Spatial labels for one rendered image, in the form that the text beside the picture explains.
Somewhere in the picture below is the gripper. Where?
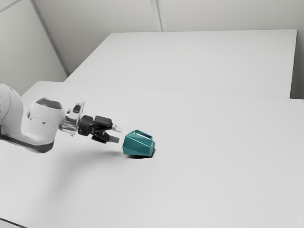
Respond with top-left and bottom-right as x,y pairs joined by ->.
78,114 -> 124,144

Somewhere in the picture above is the teal faceted mug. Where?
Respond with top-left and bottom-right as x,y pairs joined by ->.
122,129 -> 156,158

